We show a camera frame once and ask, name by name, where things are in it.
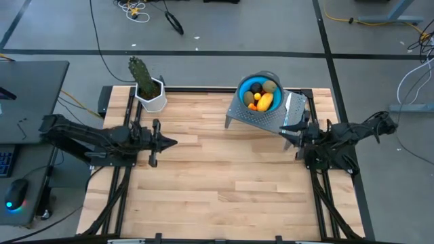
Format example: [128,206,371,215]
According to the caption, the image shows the grey desk foot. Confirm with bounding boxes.
[389,103,434,113]
[356,0,425,24]

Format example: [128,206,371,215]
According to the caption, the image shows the green cactus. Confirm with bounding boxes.
[127,56,160,101]

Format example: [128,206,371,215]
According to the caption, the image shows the black aluminium table frame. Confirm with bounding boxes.
[76,84,376,244]

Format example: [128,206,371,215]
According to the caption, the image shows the yellow extension cable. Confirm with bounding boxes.
[323,2,431,41]

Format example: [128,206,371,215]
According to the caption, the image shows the blue collapsible bowl grey rim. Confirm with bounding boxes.
[236,70,285,115]

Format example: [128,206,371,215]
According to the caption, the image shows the white cable bundle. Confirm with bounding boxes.
[117,0,151,24]

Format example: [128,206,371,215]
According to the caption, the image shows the black desk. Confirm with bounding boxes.
[0,60,71,227]

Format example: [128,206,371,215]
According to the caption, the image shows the grey perforated metal riser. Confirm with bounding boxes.
[224,89,311,152]

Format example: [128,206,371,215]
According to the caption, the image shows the yellow mango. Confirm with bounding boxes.
[256,92,274,113]

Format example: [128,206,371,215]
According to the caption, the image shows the black computer mouse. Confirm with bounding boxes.
[4,178,30,212]

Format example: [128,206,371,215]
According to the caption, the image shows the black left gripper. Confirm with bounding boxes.
[130,118,178,169]

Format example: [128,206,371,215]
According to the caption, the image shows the black keyboard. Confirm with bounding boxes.
[0,144,18,179]

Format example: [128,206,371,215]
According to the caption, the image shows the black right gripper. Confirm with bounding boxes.
[279,110,329,161]

